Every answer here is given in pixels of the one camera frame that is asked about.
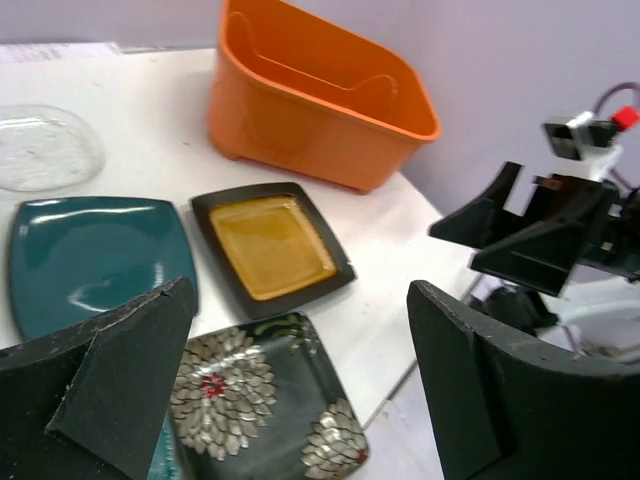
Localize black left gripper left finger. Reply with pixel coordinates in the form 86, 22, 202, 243
1, 278, 196, 479

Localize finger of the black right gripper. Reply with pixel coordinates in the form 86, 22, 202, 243
471, 185, 611, 296
428, 162, 530, 250

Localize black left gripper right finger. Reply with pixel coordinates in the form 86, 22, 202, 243
406, 280, 639, 479

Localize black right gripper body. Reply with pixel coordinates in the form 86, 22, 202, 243
536, 174, 639, 282

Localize black floral square plate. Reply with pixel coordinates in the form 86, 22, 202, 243
169, 312, 370, 479

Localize black yellow square plate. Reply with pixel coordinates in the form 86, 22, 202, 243
191, 182, 357, 320

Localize orange plastic bin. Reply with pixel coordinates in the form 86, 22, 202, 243
207, 0, 441, 192

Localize dark teal square plate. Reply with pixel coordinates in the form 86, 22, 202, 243
7, 196, 197, 340

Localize clear glass plate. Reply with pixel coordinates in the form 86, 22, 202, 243
1, 104, 106, 193

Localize white paper sheets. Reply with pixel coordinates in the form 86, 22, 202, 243
0, 42, 122, 64

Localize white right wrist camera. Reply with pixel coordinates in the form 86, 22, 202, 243
542, 106, 639, 161

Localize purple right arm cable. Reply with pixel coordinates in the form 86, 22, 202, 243
564, 82, 640, 351

